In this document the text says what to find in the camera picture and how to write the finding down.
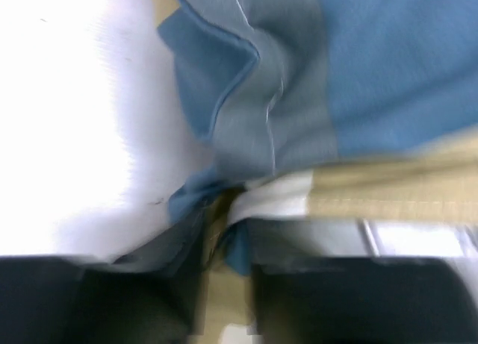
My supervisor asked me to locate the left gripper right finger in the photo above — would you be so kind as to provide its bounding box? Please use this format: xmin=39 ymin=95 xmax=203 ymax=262
xmin=252 ymin=257 xmax=477 ymax=343

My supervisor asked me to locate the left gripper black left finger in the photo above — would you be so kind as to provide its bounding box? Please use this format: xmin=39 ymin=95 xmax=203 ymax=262
xmin=1 ymin=257 xmax=201 ymax=343

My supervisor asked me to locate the blue beige checked pillowcase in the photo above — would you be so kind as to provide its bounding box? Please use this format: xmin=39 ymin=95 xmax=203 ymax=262
xmin=114 ymin=0 xmax=477 ymax=273

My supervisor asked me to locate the aluminium mounting rail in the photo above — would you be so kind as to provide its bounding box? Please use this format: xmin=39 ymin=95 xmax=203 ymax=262
xmin=358 ymin=216 xmax=478 ymax=259

